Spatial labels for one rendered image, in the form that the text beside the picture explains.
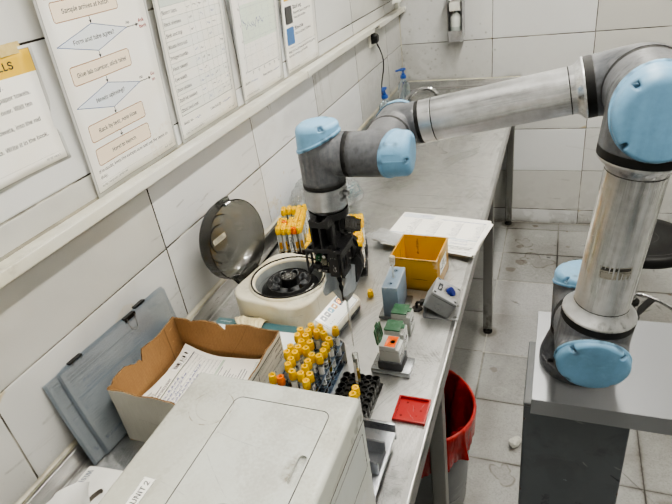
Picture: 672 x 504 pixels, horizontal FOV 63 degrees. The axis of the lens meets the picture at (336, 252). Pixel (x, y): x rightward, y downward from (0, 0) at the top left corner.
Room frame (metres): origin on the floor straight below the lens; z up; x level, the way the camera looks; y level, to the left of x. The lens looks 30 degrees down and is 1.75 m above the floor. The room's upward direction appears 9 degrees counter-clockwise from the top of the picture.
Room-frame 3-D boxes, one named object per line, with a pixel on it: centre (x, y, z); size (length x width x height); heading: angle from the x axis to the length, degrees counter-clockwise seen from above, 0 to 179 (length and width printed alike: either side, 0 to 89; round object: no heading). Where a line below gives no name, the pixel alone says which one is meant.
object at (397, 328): (1.03, -0.11, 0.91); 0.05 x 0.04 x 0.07; 66
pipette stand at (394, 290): (1.18, -0.14, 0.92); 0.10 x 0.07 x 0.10; 158
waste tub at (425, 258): (1.32, -0.23, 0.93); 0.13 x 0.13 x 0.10; 63
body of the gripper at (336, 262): (0.88, 0.01, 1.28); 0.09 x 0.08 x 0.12; 155
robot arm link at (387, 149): (0.87, -0.10, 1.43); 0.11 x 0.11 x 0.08; 69
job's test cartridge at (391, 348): (0.96, -0.09, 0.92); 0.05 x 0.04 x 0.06; 65
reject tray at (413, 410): (0.82, -0.11, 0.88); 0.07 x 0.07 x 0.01; 66
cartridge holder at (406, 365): (0.96, -0.09, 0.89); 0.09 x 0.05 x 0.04; 65
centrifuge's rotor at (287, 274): (1.23, 0.13, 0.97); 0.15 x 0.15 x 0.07
